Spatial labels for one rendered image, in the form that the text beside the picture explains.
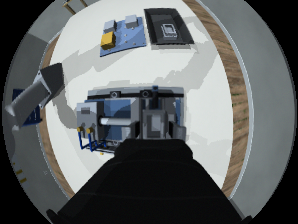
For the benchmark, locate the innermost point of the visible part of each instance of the small yellow block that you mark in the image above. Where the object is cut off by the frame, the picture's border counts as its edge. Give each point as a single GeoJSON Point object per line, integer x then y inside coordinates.
{"type": "Point", "coordinates": [108, 41]}

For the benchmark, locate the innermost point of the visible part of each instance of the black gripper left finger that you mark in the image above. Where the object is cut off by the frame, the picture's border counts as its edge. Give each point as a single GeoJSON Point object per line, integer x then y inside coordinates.
{"type": "Point", "coordinates": [131, 131]}

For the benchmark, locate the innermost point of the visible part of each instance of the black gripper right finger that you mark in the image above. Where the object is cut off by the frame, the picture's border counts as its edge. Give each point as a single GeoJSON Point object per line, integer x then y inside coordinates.
{"type": "Point", "coordinates": [176, 131]}

